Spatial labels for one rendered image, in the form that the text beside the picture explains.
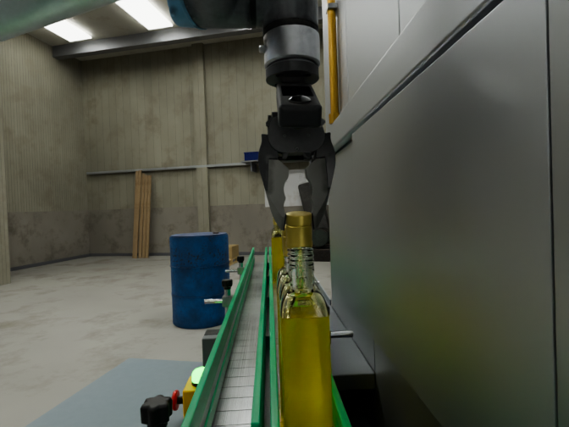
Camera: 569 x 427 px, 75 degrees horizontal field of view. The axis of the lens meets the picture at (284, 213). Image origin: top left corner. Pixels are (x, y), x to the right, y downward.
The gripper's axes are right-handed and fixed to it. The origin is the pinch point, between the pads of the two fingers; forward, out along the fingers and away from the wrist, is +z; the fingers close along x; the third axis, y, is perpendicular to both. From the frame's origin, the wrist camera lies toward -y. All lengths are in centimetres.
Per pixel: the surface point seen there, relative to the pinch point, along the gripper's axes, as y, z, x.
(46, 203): 894, -33, 536
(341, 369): 21.2, 29.4, -9.2
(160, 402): -11.9, 16.5, 15.0
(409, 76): -6.1, -16.1, -12.7
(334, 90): 43, -30, -14
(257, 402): -4.5, 21.0, 6.0
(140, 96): 978, -319, 327
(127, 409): 37, 42, 37
